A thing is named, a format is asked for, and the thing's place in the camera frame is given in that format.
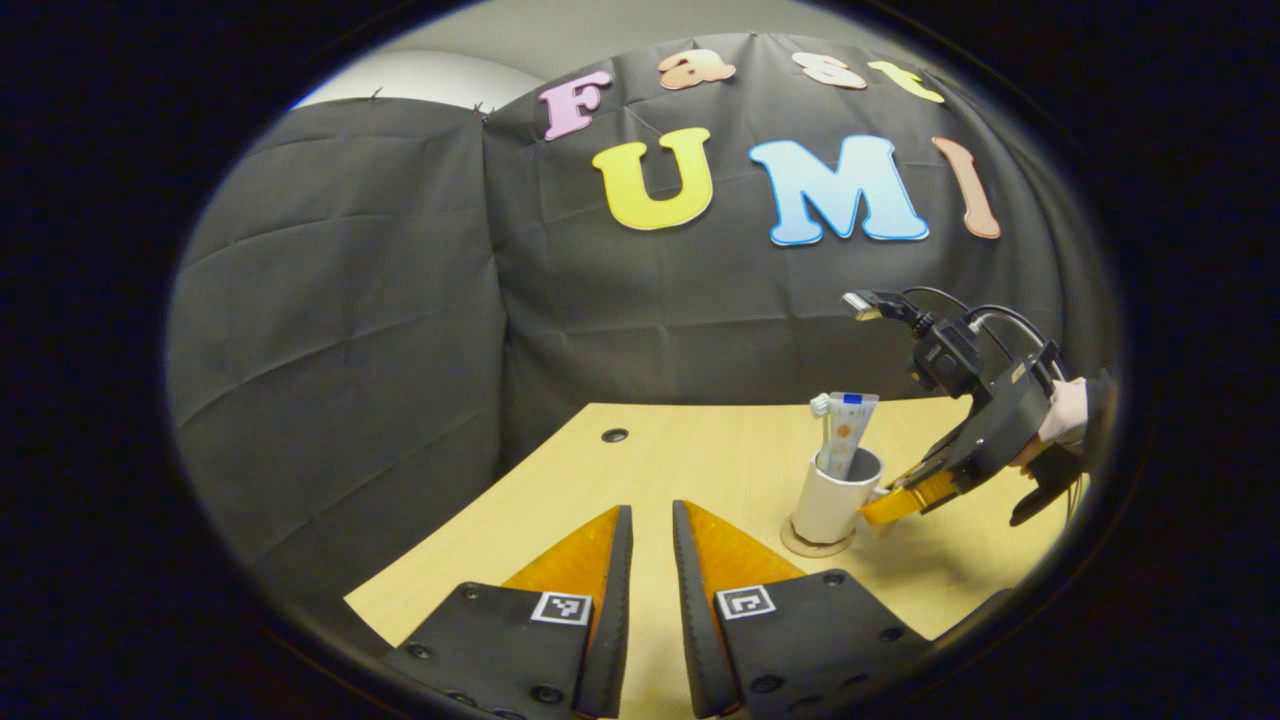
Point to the white toothpaste tube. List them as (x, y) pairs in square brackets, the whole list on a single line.
[(850, 430)]

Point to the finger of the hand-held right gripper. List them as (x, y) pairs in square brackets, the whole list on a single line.
[(905, 503), (940, 462)]

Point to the black desktop hole cap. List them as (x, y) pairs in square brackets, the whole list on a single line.
[(614, 435)]

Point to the black backdrop cloth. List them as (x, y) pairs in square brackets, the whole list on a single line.
[(350, 350)]

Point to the white toothbrush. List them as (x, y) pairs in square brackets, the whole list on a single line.
[(820, 405)]

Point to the light wooden desktop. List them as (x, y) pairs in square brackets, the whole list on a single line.
[(700, 470)]

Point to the round cork coaster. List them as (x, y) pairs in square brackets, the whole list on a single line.
[(815, 551)]

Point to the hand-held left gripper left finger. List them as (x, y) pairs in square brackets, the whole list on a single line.
[(615, 620)]

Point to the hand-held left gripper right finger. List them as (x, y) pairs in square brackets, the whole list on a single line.
[(690, 620)]

